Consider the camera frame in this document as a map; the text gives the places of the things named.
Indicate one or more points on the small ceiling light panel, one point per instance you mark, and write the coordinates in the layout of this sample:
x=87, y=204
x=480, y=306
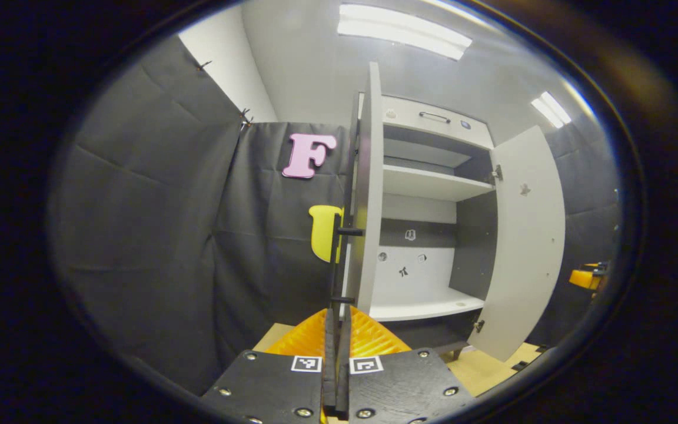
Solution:
x=551, y=110

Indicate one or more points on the grey double-door shoe cabinet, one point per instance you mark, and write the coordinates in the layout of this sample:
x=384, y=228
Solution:
x=433, y=277

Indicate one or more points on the grey cabinet drawer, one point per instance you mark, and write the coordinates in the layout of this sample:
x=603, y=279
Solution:
x=433, y=131

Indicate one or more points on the large ceiling light panel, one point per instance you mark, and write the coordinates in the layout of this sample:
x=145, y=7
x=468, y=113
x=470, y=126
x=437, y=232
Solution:
x=404, y=32

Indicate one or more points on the black backdrop cloth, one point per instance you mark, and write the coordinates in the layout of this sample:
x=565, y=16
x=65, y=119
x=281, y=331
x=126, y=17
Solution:
x=150, y=224

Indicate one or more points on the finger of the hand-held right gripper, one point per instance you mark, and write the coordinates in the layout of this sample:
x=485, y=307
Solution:
x=585, y=278

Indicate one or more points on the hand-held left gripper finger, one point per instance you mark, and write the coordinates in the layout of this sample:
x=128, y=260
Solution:
x=344, y=383
x=329, y=377

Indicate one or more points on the grey cabinet door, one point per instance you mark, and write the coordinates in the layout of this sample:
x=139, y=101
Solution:
x=368, y=206
x=527, y=247

